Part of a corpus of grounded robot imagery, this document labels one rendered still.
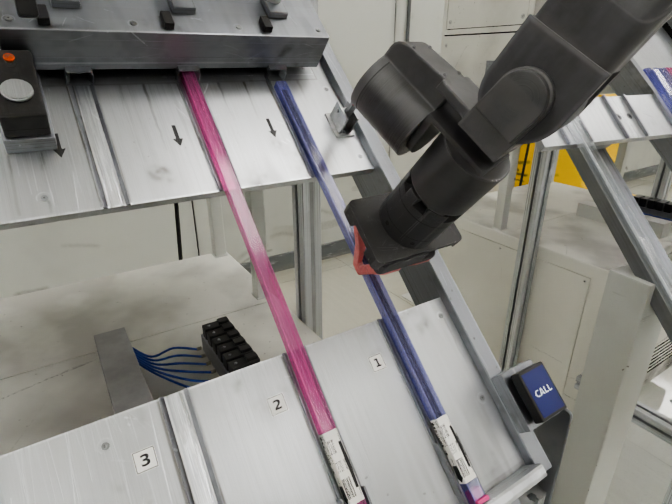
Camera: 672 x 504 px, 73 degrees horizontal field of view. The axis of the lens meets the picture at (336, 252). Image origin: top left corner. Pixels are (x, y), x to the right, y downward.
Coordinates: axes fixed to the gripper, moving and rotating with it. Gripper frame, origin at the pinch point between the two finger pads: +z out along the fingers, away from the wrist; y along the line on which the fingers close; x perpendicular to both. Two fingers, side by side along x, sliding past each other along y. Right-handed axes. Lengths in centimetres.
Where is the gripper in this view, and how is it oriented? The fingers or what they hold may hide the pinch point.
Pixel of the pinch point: (366, 263)
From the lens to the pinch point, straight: 49.2
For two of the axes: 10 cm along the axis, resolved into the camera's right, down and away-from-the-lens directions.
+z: -3.6, 4.5, 8.1
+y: -8.4, 2.2, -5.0
